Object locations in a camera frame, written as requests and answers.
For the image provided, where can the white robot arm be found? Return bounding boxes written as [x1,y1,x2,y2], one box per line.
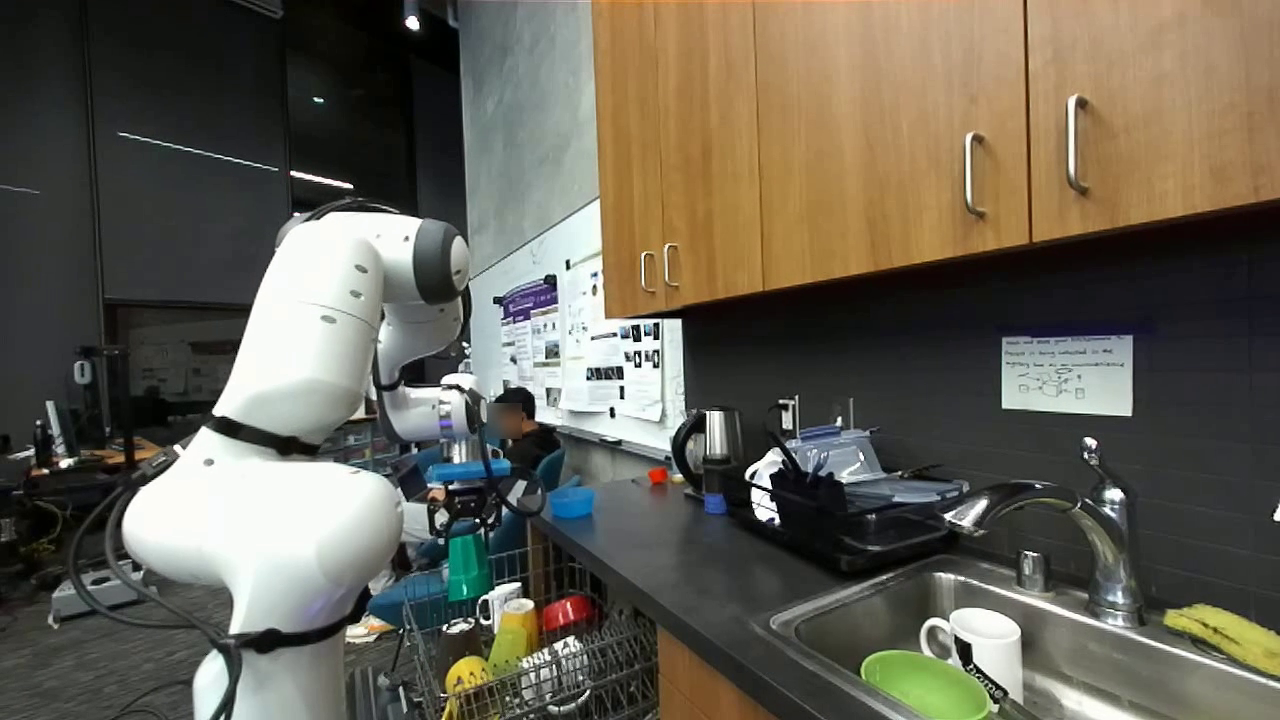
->
[121,204,468,720]

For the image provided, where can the wire dishwasher rack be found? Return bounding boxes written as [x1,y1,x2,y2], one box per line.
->
[384,538,658,720]

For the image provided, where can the paper wall notice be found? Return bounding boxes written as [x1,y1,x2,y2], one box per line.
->
[1000,335,1135,415]

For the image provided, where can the green bowl in sink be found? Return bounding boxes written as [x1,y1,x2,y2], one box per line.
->
[862,646,993,720]

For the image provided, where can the light green cup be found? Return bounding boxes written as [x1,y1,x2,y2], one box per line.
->
[488,629,528,677]

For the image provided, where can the white cup lying sideways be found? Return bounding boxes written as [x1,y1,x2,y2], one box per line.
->
[522,637,592,710]

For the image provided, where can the black electric kettle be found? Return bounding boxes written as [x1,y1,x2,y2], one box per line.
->
[672,409,739,517]

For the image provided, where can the blue clamp on wrist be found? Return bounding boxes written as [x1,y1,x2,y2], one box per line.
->
[423,459,512,484]

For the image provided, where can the small red object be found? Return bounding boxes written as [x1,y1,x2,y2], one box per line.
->
[646,465,672,488]

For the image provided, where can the yellow mug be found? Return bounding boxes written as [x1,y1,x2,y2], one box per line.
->
[495,595,535,652]

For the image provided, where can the lower wooden cabinets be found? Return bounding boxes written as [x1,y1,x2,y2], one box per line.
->
[658,629,772,720]

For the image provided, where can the chrome faucet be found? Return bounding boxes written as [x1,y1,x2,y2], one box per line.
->
[946,433,1144,629]

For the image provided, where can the upper wooden cabinets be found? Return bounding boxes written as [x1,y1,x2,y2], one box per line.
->
[592,0,1280,319]

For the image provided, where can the stainless steel sink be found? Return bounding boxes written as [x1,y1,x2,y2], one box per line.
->
[765,551,1280,720]

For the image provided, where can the research poster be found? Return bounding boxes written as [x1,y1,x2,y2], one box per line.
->
[495,274,560,385]

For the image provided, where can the wooden cabinets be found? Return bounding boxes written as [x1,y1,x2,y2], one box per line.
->
[658,629,772,720]
[592,0,1280,319]

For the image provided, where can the black dish drying rack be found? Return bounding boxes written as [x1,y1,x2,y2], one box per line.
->
[736,429,969,575]

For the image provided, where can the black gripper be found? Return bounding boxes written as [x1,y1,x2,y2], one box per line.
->
[443,484,494,526]

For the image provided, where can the green plastic cup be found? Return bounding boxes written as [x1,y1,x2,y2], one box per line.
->
[443,532,488,603]

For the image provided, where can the seated person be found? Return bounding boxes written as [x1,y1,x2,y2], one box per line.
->
[488,388,560,480]

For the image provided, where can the red cup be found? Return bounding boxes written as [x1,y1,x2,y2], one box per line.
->
[539,592,597,640]

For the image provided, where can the white mug in sink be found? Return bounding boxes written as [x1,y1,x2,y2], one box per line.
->
[915,606,1026,699]

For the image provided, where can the whiteboard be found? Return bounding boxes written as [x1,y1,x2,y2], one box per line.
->
[468,204,684,459]

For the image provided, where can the blue bowl on counter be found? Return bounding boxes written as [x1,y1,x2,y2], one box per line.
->
[547,484,592,519]

